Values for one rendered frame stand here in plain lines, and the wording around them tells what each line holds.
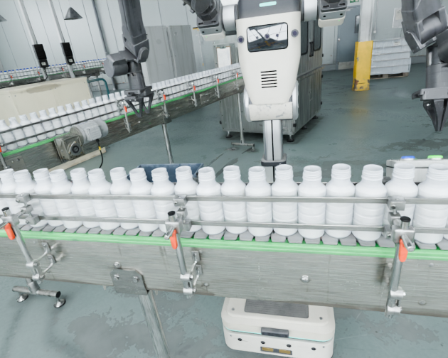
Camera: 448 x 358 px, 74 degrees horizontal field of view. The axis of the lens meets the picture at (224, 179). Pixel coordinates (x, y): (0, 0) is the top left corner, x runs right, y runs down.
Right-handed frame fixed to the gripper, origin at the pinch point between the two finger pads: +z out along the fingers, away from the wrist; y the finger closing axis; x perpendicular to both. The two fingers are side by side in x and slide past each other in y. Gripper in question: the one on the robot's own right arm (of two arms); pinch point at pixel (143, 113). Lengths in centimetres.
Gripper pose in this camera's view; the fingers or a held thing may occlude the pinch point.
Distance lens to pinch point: 118.9
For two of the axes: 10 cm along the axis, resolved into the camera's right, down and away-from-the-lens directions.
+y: -2.4, 4.4, -8.7
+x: 9.7, 0.1, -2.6
